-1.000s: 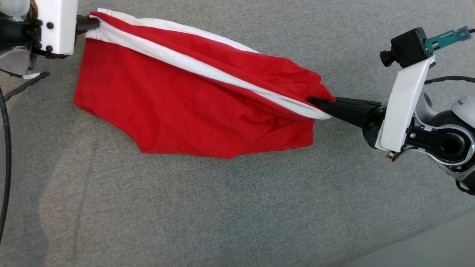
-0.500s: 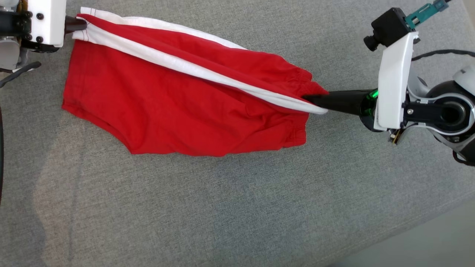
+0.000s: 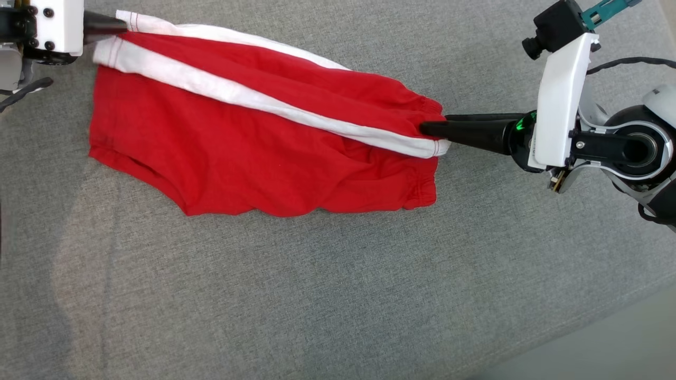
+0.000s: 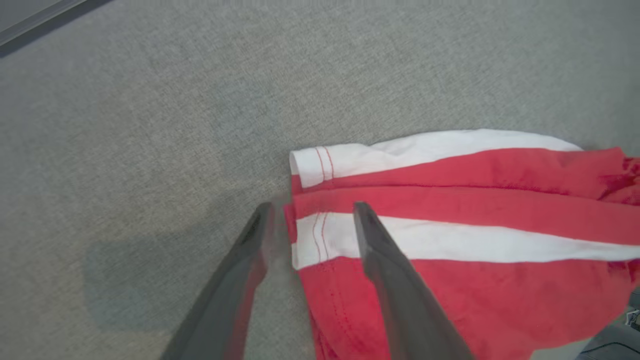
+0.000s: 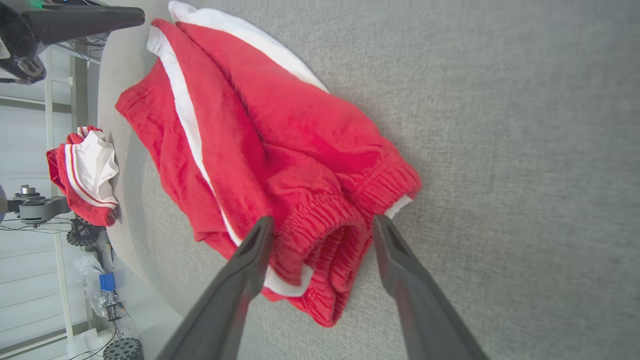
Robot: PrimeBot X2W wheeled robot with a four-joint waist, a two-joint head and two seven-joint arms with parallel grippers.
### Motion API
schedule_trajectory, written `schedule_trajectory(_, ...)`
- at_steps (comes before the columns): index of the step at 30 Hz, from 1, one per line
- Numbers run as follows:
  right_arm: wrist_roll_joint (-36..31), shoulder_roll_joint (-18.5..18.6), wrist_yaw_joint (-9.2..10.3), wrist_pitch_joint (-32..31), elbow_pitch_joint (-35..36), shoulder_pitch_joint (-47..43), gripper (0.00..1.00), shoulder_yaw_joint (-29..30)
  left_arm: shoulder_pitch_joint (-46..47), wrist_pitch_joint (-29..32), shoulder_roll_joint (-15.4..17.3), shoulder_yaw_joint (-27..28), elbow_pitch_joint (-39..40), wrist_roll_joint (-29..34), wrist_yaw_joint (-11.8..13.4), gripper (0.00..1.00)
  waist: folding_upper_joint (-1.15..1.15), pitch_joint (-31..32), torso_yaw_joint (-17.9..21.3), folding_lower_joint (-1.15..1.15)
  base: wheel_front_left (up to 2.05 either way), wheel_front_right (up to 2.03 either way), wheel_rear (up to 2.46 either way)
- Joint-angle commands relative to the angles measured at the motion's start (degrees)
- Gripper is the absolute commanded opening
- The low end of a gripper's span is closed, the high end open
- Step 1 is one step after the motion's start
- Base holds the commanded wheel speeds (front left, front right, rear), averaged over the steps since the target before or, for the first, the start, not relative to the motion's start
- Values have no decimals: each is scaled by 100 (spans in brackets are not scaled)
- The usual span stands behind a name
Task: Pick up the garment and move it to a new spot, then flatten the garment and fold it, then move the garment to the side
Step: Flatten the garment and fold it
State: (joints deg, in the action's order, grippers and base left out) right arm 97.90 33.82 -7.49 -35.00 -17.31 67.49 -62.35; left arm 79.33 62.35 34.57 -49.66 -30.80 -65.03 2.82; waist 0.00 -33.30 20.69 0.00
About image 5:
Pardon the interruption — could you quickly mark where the grey robot joint actuator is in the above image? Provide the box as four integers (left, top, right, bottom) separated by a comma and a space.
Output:
6, 184, 71, 224

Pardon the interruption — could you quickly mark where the clear plastic bag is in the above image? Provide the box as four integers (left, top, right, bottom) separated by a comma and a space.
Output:
74, 251, 108, 318

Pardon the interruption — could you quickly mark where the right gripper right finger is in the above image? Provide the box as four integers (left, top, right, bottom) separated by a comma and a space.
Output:
372, 214, 490, 360

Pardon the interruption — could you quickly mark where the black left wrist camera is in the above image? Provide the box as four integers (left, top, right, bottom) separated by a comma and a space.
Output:
0, 55, 47, 85

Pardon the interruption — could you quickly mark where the white foam block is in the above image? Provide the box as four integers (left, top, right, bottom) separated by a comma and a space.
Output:
65, 327, 113, 359

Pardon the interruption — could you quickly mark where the red shorts white stripe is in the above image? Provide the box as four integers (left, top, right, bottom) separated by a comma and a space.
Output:
115, 0, 423, 328

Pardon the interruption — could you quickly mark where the red white printed shirt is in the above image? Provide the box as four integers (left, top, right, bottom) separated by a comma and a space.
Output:
46, 125, 121, 228

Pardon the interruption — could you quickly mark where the white metal rack frame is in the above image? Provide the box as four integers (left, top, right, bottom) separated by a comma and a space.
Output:
44, 46, 77, 351

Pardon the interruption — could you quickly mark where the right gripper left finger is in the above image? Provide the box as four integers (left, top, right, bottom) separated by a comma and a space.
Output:
156, 215, 276, 360

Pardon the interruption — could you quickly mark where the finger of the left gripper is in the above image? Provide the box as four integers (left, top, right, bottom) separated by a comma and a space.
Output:
22, 5, 146, 46

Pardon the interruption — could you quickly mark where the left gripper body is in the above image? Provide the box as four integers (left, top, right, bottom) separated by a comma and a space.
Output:
0, 0, 47, 61

